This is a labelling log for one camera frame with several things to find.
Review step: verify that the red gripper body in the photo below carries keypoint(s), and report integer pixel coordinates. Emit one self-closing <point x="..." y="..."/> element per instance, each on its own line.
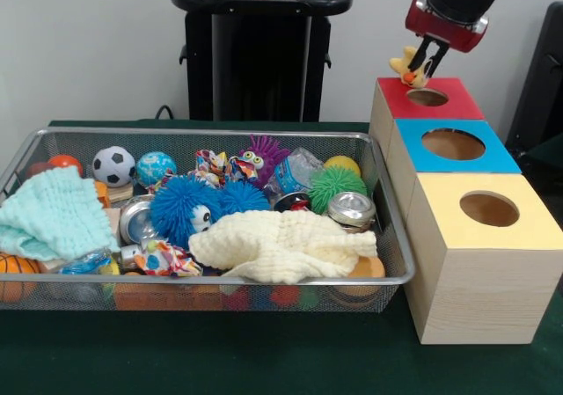
<point x="440" y="30"/>

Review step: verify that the wooden box with three holes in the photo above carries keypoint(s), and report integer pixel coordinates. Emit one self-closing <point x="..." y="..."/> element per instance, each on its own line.
<point x="484" y="298"/>

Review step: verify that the mint green cloth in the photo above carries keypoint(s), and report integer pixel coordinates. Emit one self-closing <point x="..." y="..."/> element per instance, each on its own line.
<point x="53" y="214"/>

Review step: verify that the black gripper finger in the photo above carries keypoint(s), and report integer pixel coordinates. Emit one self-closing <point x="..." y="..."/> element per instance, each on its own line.
<point x="418" y="56"/>
<point x="435" y="60"/>

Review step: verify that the small soccer ball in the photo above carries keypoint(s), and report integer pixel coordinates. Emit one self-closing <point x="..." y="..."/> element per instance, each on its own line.
<point x="113" y="165"/>

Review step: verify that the green spiky ball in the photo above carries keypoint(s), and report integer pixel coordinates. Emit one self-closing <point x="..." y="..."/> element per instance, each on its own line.
<point x="338" y="188"/>

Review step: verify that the red orange ball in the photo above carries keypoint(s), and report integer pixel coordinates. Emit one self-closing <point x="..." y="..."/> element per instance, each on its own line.
<point x="66" y="163"/>

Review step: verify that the multicolour spiky caterpillar toy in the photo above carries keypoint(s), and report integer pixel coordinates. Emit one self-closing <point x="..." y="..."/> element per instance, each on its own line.
<point x="244" y="195"/>

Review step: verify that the purple spiky toy with eyes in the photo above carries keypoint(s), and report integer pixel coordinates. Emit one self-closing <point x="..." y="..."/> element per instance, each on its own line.
<point x="268" y="148"/>

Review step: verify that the blue globe print ball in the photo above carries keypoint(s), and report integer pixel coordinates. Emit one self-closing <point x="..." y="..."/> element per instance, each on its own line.
<point x="156" y="168"/>

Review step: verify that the yellow plush duck toy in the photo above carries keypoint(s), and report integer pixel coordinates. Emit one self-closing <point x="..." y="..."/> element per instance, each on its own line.
<point x="402" y="65"/>

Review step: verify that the dark green tablecloth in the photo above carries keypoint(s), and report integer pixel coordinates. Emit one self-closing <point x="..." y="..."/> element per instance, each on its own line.
<point x="220" y="355"/>
<point x="550" y="153"/>

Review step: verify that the crushed silver can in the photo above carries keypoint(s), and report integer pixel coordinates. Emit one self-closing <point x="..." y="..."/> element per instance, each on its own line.
<point x="352" y="210"/>

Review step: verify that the blue spiky toy with eyes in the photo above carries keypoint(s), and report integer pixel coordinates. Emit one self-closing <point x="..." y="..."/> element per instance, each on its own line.
<point x="180" y="210"/>

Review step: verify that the silver drink can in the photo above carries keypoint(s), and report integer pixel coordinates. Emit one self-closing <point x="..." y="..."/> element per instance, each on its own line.
<point x="136" y="223"/>

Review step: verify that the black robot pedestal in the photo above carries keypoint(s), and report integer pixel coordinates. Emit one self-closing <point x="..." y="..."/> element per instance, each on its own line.
<point x="259" y="60"/>

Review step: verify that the black stand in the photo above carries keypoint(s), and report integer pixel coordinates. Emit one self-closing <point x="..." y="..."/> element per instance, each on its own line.
<point x="541" y="82"/>

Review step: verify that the shallow mesh bin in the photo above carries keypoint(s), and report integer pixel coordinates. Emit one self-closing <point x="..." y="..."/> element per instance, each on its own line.
<point x="391" y="236"/>

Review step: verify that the yellow ball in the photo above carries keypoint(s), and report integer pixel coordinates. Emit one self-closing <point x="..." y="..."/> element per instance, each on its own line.
<point x="343" y="164"/>

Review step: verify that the cream yellow cloth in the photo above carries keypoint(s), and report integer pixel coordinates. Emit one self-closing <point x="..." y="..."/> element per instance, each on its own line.
<point x="281" y="241"/>

